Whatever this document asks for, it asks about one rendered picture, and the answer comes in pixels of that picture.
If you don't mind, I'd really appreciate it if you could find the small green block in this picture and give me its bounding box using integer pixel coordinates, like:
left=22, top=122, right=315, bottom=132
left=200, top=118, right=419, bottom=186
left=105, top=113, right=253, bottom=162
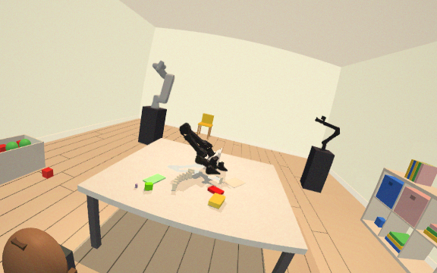
left=144, top=182, right=153, bottom=191

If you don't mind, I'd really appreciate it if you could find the yellow rectangular block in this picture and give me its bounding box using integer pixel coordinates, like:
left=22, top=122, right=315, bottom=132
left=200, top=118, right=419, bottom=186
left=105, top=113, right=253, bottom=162
left=208, top=193, right=226, bottom=209

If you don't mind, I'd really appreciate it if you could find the red rectangular block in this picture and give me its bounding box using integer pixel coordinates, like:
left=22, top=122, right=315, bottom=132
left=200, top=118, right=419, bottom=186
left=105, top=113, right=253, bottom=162
left=207, top=186, right=225, bottom=195

